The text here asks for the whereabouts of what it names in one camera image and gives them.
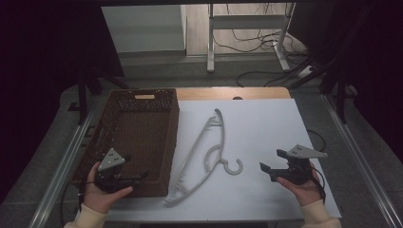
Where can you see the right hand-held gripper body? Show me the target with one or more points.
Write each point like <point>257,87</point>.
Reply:
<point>301,153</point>

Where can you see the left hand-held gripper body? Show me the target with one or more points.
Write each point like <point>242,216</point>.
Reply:
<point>110,161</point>

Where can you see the brown woven basket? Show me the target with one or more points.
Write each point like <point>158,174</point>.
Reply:
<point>139,133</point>

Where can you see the grey plastic clothes hanger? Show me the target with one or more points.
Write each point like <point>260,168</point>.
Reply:
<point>218,148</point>

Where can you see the person's left hand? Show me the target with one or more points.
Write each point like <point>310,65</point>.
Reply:
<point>100,197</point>

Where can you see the person's right hand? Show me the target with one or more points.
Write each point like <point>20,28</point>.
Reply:
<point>304,192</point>

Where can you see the white table sheet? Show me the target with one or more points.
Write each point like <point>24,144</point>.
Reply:
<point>259,126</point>

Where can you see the black metal stand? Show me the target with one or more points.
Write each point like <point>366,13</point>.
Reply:
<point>83,91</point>
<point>340,91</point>

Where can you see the white power strip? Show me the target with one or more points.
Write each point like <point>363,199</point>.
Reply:
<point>305,71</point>

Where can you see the white cabinet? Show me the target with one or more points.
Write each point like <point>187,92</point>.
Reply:
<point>142,28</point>

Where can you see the aluminium rail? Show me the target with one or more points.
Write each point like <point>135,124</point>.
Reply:
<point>361,152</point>
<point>65,164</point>

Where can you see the white metal desk frame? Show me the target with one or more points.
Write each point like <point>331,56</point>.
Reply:
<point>244,22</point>

